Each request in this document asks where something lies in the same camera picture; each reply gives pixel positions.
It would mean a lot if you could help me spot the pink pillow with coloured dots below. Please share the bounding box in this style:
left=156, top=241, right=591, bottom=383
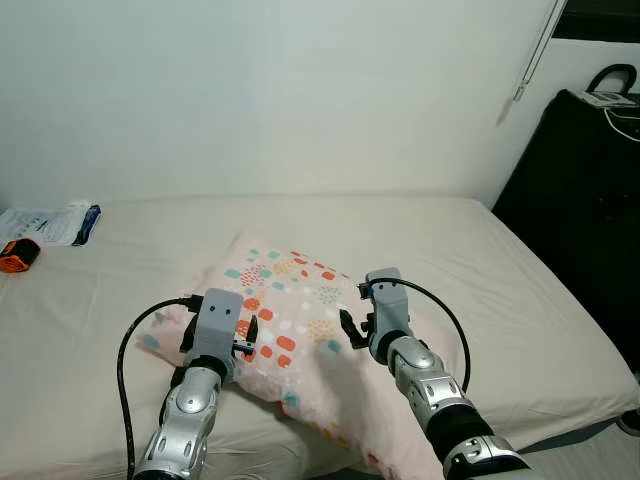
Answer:
left=140, top=230, right=471, bottom=480

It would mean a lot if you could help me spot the bed with white sheet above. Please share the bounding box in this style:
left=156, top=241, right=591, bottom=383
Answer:
left=0, top=195, right=640, bottom=480

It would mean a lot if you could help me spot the white plastic packet blue edge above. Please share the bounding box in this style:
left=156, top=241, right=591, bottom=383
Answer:
left=0, top=202, right=103, bottom=248

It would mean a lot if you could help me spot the small orange and black object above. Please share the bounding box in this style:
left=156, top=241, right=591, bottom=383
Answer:
left=0, top=238, right=42, bottom=275

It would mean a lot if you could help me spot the large black fabric case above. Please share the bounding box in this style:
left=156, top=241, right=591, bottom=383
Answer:
left=491, top=64, right=640, bottom=373

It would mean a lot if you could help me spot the white blind wand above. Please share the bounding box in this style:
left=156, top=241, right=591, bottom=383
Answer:
left=512, top=0, right=567, bottom=102

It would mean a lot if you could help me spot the flat white device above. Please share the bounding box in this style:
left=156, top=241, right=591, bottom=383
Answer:
left=582, top=89, right=639, bottom=110

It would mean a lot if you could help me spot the dark window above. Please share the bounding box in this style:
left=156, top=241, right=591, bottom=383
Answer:
left=551, top=0, right=640, bottom=44

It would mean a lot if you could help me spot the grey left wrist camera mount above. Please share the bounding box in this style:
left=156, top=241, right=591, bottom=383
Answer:
left=183, top=289, right=245, bottom=363

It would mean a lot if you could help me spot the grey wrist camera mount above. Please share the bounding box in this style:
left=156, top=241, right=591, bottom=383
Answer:
left=183, top=289, right=245, bottom=363
left=362, top=268, right=414, bottom=346

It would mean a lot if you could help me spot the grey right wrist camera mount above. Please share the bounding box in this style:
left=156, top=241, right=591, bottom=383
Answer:
left=362, top=268, right=414, bottom=346

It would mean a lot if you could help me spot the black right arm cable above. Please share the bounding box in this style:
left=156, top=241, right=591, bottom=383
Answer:
left=395, top=277, right=472, bottom=393

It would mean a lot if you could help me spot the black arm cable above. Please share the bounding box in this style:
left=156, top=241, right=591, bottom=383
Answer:
left=395, top=277, right=472, bottom=393
left=116, top=296, right=201, bottom=480

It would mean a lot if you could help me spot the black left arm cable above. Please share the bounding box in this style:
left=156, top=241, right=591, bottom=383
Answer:
left=116, top=296, right=201, bottom=480

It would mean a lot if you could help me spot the thin white cable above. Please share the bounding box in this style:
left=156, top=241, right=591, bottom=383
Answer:
left=604, top=105, right=640, bottom=143

